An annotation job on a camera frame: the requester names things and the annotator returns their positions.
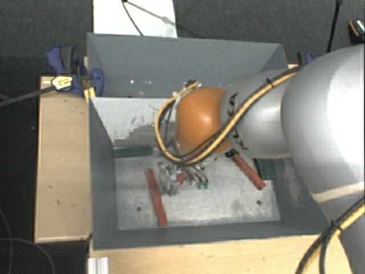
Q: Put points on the red-brown flat block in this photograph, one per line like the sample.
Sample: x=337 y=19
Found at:
x=156 y=198
x=249 y=172

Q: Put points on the dark green flat block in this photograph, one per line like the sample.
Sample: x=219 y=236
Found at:
x=133 y=151
x=265 y=168

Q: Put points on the pale wood flat board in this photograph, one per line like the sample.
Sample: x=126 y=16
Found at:
x=64 y=164

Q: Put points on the grey metal bin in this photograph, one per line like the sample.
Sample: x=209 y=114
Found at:
x=199 y=207

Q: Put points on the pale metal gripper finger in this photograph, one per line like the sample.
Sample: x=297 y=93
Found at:
x=173 y=189
x=163 y=176

